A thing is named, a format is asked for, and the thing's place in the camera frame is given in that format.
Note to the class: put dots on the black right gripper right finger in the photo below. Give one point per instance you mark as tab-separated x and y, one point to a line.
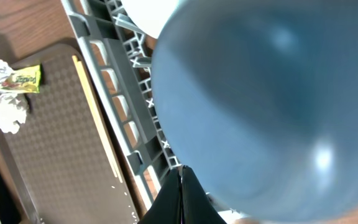
196	206

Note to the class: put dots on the yellow snack packet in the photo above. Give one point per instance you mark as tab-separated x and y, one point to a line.
25	80

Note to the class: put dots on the grey dishwasher rack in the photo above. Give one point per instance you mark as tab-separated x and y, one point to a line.
119	63

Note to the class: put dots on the brown serving tray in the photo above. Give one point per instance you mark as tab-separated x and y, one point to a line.
56	159

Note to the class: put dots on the light blue bowl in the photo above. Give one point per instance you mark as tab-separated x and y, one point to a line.
150	16

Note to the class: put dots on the dark blue plate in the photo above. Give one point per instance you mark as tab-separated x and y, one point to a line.
260	99

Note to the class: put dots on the white napkin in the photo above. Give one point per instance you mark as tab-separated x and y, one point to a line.
13	112

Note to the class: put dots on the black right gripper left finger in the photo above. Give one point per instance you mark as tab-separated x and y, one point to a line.
166	208

